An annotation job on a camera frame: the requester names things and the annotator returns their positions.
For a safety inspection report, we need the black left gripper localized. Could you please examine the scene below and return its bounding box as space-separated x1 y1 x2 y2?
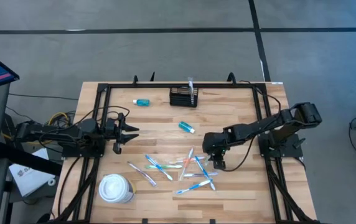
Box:
105 112 140 156

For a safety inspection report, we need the white lidded wipes canister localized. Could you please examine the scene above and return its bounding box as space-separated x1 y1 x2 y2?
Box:
98 174 136 205

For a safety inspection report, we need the black diagonal bar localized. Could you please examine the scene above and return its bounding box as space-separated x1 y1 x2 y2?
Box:
0 142 63 177

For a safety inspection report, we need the white printed booklet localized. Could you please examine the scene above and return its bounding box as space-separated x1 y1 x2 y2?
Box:
9 147 57 197

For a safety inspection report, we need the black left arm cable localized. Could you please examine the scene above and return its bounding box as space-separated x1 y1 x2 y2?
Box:
72 105 131 125

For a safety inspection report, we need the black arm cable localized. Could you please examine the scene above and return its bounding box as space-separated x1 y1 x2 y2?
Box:
223 135 257 172
72 105 131 125

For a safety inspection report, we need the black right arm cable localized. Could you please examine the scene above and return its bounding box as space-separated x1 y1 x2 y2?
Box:
223 135 257 172

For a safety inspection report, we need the black wire basket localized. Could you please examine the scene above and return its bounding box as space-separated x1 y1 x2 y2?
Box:
169 86 199 108

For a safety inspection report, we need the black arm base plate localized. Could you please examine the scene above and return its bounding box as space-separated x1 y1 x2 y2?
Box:
257 133 304 159
61 142 106 158

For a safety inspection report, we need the yellow cable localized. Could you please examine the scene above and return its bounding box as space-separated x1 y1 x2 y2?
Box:
47 111 70 128

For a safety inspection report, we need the black supply cable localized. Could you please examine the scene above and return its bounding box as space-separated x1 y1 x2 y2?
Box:
239 80 282 118

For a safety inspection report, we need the thin black floor cable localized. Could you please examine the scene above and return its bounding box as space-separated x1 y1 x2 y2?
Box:
8 92 79 101

